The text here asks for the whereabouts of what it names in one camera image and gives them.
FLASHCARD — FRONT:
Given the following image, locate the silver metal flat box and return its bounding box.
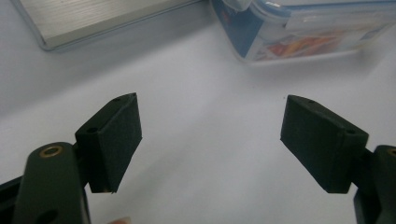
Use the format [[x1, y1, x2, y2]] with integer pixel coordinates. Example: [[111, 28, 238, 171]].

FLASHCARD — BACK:
[[10, 0, 204, 52]]

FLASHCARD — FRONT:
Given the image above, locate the clear plastic lidded container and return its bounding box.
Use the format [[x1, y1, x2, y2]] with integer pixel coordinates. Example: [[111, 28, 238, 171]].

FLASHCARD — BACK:
[[208, 0, 396, 64]]

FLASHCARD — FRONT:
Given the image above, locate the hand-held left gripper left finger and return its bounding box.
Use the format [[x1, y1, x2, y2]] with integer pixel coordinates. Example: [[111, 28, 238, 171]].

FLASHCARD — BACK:
[[12, 91, 144, 224]]

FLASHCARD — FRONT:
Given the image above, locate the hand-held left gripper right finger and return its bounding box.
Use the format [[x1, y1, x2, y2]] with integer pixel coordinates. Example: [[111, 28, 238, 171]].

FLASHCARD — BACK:
[[279, 94, 396, 224]]

